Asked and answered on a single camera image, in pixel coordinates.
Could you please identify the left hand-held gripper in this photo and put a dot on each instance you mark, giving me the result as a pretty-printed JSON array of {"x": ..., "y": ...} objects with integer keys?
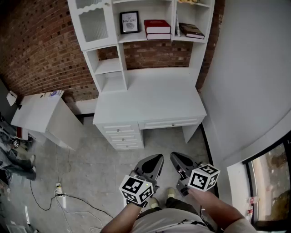
[{"x": 134, "y": 185}]

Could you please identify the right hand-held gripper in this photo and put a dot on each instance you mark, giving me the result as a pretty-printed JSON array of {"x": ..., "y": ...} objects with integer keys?
[{"x": 202, "y": 177}]

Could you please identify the wide white desk drawer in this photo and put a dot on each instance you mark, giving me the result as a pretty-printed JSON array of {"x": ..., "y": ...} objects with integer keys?
[{"x": 168, "y": 124}]

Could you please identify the person's left forearm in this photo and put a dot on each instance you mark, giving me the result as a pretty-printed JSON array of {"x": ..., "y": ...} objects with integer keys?
[{"x": 122, "y": 218}]

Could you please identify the person's right forearm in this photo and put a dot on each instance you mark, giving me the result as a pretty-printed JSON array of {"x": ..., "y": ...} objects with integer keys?
[{"x": 211, "y": 202}]

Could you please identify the person's right shoe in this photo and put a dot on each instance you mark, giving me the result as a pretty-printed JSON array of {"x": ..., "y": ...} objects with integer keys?
[{"x": 171, "y": 193}]

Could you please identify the person's shoe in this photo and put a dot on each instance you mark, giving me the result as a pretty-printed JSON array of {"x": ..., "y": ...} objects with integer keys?
[
  {"x": 153, "y": 202},
  {"x": 171, "y": 193}
]

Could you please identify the person's left shoe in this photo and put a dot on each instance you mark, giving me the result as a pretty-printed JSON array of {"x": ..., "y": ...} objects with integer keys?
[{"x": 153, "y": 202}]

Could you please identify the person's dark trousers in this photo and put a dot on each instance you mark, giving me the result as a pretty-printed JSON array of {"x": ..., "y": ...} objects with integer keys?
[{"x": 179, "y": 203}]

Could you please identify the person's white t-shirt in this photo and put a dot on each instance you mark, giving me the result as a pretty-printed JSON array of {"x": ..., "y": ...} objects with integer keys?
[{"x": 168, "y": 223}]

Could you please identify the clear plastic bottle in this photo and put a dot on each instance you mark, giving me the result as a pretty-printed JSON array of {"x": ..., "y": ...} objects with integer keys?
[{"x": 252, "y": 199}]

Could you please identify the black framed window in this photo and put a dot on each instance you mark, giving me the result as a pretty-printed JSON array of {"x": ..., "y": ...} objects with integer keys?
[{"x": 270, "y": 186}]

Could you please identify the white hutch shelving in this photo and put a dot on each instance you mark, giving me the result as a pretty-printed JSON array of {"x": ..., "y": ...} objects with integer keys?
[{"x": 109, "y": 66}]

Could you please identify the stickers on side cabinet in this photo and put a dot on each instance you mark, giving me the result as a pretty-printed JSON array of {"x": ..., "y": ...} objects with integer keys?
[{"x": 54, "y": 93}]

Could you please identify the white side cabinet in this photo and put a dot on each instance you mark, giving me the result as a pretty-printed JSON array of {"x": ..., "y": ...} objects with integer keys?
[{"x": 34, "y": 111}]

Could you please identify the red book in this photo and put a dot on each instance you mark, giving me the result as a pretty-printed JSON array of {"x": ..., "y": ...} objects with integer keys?
[
  {"x": 157, "y": 25},
  {"x": 158, "y": 36}
]

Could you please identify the dark brown book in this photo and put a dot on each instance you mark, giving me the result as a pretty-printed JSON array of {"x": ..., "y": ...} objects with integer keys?
[{"x": 191, "y": 30}]

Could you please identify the thin white book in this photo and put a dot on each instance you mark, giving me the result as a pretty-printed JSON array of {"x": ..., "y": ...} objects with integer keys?
[{"x": 177, "y": 27}]

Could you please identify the white glass cabinet door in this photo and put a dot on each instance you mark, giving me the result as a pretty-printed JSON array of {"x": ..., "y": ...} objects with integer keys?
[{"x": 94, "y": 25}]

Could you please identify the white tag on stand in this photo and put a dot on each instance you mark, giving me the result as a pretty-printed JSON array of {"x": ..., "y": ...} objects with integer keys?
[{"x": 11, "y": 97}]

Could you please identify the yellow object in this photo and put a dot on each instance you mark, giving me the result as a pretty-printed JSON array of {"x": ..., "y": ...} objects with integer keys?
[{"x": 187, "y": 1}]

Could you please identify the black picture frame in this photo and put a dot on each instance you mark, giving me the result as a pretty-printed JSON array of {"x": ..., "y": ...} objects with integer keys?
[{"x": 129, "y": 22}]

